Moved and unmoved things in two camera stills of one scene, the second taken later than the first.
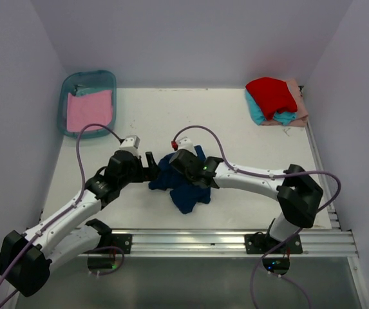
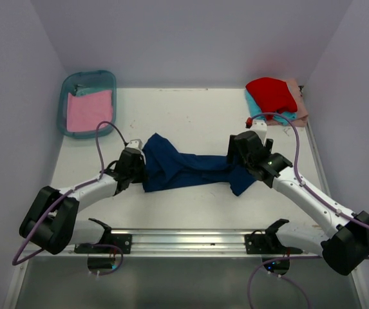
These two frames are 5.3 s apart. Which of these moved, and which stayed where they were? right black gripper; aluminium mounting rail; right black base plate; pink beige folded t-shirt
Moved: right black gripper
Stayed: pink beige folded t-shirt; right black base plate; aluminium mounting rail
